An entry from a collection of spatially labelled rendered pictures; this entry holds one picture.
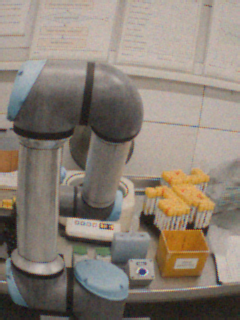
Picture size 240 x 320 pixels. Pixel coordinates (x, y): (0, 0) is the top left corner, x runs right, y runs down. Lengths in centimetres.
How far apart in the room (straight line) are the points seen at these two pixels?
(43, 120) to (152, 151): 117
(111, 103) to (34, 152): 16
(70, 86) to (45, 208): 23
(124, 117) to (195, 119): 112
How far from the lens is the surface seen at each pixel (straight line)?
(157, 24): 189
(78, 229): 169
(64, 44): 186
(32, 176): 96
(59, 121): 92
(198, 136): 207
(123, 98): 92
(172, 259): 155
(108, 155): 105
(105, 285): 106
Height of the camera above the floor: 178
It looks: 23 degrees down
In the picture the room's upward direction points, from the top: 9 degrees clockwise
